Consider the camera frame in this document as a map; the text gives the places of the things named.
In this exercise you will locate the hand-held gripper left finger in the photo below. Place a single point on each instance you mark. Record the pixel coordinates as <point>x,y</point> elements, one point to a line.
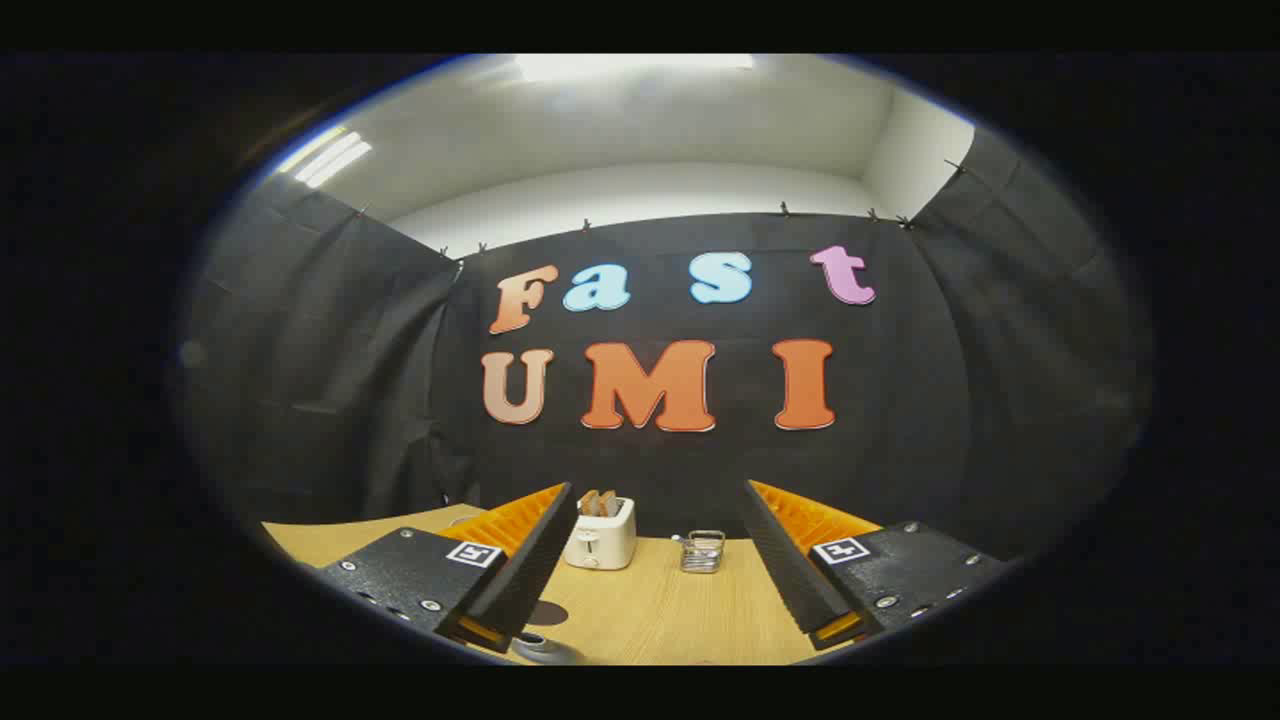
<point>530,580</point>

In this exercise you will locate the brown round coaster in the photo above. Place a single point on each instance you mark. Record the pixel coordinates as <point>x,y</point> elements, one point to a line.
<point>548,613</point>

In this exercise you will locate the white toaster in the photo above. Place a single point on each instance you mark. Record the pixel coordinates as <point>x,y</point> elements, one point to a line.
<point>600,545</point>

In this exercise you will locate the wide ceiling light panel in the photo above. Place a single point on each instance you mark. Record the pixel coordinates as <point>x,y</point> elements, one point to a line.
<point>630,67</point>

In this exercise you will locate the striped ceiling light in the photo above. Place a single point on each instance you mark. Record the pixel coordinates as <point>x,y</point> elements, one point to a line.
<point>328,158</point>

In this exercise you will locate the silver juice bottle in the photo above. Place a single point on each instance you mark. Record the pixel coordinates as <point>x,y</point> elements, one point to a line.
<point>545,650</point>

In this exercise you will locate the toast slice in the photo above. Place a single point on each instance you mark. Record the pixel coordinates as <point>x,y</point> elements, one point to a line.
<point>589,504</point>
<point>609,503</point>

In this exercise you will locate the wooden table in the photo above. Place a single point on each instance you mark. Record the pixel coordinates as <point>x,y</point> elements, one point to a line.
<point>670,615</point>

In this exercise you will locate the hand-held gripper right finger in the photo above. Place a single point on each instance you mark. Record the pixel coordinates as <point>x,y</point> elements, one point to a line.
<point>790,570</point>

